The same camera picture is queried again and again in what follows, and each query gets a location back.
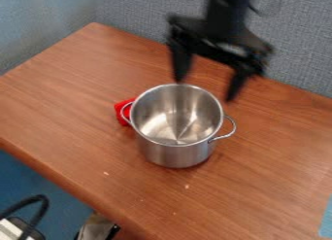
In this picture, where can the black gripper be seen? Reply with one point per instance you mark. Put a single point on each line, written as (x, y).
(217, 37)

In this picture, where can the stainless steel pot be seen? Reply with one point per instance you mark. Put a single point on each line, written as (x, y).
(178, 120)

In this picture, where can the red plastic block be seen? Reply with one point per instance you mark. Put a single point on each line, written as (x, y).
(122, 108)

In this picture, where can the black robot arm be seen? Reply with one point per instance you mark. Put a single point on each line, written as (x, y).
(217, 37)

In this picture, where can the grey black object under table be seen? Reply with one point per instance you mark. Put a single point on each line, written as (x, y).
(97, 228)

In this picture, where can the white black device corner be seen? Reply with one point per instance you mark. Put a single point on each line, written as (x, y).
(12, 227)

